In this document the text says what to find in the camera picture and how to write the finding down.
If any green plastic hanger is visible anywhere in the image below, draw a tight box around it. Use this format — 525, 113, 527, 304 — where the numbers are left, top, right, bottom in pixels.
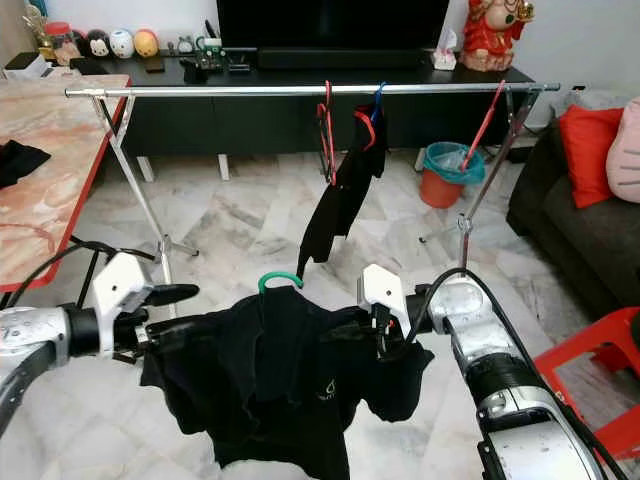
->
257, 270, 304, 294

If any black t-shirt small logo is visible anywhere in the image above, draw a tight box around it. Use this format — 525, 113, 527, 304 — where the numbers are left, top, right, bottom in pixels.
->
140, 288, 436, 480

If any blue hanger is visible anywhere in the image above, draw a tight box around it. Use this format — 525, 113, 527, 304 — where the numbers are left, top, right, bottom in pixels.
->
370, 80, 389, 121

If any black garment red collar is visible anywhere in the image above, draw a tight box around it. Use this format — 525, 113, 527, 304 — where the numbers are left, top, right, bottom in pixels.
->
298, 105, 389, 266

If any marble pattern folding table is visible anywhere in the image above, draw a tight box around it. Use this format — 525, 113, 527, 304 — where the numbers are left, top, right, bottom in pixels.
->
0, 72, 131, 296

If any black television console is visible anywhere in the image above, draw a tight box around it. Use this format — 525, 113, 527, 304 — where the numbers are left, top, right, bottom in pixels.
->
10, 55, 536, 156

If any red plastic stool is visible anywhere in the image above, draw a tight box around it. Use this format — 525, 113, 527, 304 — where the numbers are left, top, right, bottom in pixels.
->
532, 305, 640, 461

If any dark grey fabric sofa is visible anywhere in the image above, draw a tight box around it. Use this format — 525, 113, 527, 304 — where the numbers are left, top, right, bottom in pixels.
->
505, 90, 640, 321

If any silver metal clothes rack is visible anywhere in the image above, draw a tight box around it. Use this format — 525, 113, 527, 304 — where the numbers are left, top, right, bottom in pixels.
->
65, 82, 561, 271

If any small green toy gadget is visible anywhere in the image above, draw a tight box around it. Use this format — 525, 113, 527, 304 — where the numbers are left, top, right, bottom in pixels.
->
175, 30, 254, 76

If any yellow round doll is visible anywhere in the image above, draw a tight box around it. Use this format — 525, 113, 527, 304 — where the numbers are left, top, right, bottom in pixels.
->
133, 29, 160, 59

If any white round doll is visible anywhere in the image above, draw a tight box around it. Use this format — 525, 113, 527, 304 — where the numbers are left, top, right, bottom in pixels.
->
109, 29, 135, 59

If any black round doll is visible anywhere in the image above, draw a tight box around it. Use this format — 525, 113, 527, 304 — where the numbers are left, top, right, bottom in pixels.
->
85, 30, 112, 59

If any red cushion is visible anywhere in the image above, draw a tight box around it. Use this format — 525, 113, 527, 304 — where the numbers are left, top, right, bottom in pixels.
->
557, 103, 623, 209

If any small white box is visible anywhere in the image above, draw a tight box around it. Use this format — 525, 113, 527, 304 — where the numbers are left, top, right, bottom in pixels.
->
6, 52, 51, 81

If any red lid jar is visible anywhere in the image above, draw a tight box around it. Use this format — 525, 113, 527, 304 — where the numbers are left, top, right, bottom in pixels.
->
45, 22, 76, 66

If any black soundbar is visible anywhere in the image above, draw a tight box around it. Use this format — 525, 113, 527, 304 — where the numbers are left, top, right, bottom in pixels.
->
257, 46, 431, 71

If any white tissue box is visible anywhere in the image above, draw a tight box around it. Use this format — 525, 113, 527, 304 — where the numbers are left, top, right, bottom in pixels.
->
432, 32, 458, 71

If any gold trophy figure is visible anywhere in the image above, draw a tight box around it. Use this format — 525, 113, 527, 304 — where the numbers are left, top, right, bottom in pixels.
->
25, 0, 53, 49

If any black flat television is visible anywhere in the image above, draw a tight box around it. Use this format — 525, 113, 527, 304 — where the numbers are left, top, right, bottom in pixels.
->
216, 0, 451, 49

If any red seated statue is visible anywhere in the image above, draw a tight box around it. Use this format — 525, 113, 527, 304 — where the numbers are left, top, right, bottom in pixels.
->
460, 0, 536, 73

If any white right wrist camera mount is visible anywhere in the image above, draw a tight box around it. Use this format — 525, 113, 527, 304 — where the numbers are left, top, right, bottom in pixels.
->
360, 263, 409, 331

